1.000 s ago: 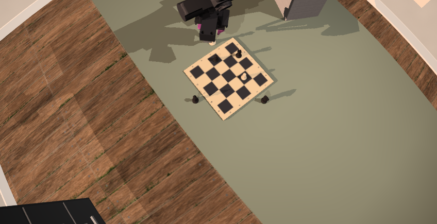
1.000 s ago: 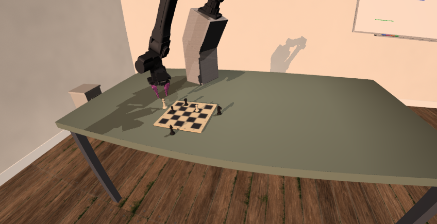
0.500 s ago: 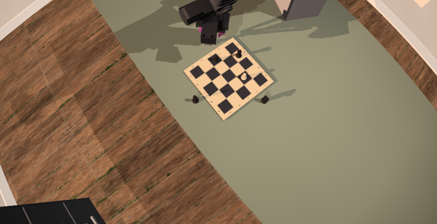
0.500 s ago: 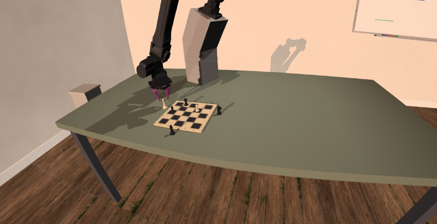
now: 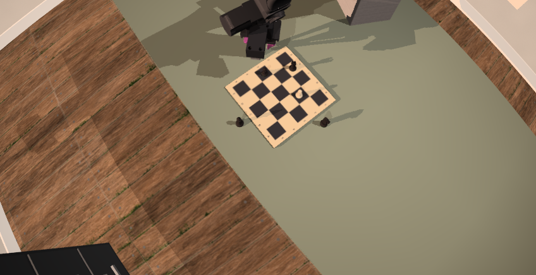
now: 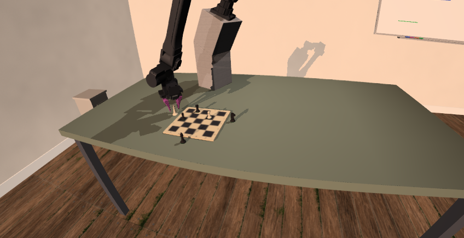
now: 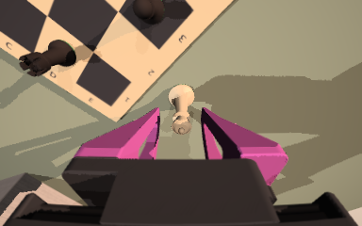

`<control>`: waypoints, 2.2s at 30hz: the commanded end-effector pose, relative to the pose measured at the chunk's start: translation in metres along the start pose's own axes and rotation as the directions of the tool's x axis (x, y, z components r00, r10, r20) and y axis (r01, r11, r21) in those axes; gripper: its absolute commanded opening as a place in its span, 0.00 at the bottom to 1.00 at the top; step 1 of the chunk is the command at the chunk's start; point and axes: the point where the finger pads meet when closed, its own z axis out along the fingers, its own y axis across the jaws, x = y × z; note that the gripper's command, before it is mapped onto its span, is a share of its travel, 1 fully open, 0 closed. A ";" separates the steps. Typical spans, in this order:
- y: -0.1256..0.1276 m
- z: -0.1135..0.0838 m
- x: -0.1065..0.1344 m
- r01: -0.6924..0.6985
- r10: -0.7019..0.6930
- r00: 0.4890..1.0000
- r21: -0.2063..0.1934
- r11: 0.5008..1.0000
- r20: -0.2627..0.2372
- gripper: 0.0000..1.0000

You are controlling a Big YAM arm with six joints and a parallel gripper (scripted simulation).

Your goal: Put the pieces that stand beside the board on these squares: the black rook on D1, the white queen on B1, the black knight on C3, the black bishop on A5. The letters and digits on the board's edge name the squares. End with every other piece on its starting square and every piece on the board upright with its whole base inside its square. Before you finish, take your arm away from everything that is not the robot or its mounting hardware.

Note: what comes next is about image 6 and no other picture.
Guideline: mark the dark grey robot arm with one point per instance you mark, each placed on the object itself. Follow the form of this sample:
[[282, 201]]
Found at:
[[171, 53]]

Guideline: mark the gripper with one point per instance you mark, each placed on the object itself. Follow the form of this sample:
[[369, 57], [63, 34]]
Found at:
[[166, 97]]

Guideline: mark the tan and black chessboard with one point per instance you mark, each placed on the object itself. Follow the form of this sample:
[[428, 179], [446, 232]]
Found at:
[[197, 125]]

